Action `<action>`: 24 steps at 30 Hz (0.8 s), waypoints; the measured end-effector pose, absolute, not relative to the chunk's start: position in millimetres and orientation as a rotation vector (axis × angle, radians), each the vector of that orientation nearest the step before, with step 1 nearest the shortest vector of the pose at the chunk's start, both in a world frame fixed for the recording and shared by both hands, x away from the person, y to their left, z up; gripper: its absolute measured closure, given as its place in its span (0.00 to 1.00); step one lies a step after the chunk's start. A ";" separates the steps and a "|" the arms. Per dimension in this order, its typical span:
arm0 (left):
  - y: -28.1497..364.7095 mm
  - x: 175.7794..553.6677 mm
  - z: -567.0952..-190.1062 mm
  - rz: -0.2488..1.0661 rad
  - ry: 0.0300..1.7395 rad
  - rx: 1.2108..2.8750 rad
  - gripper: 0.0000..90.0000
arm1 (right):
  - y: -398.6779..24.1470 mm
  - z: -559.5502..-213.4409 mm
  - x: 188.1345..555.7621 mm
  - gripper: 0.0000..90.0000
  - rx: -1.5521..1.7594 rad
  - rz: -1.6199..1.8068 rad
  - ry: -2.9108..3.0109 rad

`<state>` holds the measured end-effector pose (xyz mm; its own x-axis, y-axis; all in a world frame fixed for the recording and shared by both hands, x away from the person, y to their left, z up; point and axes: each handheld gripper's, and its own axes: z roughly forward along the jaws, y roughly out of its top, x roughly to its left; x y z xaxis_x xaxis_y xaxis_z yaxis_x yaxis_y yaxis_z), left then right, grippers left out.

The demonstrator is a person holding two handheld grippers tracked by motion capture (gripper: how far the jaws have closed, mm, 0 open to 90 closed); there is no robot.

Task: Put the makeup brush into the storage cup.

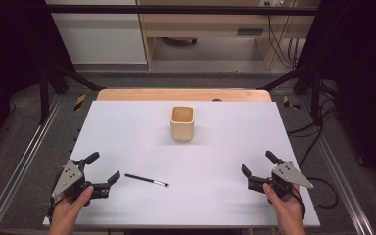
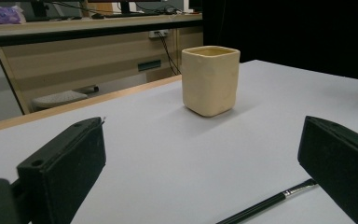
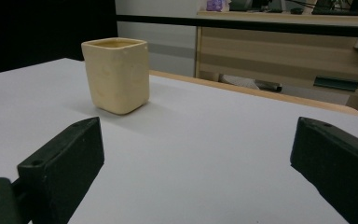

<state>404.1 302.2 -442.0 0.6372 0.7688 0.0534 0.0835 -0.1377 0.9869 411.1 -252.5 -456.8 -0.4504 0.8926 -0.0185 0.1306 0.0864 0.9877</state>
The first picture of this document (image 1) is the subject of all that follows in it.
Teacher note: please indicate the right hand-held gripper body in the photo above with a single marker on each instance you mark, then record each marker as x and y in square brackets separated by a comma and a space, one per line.
[289, 174]

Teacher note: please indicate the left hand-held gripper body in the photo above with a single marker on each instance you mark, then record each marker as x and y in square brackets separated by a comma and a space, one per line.
[67, 178]

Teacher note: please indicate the black pen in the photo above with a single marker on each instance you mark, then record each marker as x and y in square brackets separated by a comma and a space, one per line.
[143, 179]

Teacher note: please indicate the beige square pen holder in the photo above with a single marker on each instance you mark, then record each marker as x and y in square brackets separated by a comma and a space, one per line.
[182, 130]

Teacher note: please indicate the person's right hand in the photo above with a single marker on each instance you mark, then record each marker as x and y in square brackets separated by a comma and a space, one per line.
[289, 210]

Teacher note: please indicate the person's left hand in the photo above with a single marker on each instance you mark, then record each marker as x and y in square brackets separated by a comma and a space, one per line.
[65, 213]

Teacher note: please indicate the yellow black tape strip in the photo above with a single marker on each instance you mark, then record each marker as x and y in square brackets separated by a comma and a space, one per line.
[79, 102]
[289, 103]

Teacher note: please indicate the white table board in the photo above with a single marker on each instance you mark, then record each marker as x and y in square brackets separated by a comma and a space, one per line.
[189, 196]

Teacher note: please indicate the black stand leg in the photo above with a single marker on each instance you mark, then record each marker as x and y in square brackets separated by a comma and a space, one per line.
[316, 98]
[44, 98]

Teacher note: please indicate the white cabinet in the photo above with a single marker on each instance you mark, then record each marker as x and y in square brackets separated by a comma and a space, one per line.
[101, 39]

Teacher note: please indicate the black curtain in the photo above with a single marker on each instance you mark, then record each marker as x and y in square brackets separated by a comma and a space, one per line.
[9, 65]
[365, 81]

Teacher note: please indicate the grey desk label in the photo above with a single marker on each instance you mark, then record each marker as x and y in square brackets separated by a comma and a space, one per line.
[250, 32]

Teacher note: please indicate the light wooden desk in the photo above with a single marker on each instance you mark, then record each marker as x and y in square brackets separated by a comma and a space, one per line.
[209, 24]

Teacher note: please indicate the aluminium floor rail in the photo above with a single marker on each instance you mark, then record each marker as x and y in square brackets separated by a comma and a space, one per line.
[23, 160]
[342, 182]

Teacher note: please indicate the black horizontal frame bar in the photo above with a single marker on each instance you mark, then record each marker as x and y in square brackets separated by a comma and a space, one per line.
[176, 9]

